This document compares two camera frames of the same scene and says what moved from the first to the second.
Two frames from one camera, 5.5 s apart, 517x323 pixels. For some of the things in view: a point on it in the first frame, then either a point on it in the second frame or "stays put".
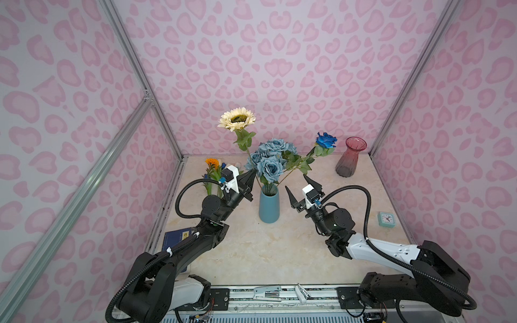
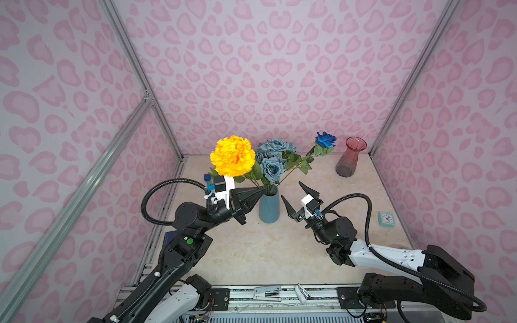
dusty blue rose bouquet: x=272 y=158 stays put
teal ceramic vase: x=268 y=206 stays put
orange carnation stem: x=211 y=163 to x=234 y=157
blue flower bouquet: x=324 y=146 stays put
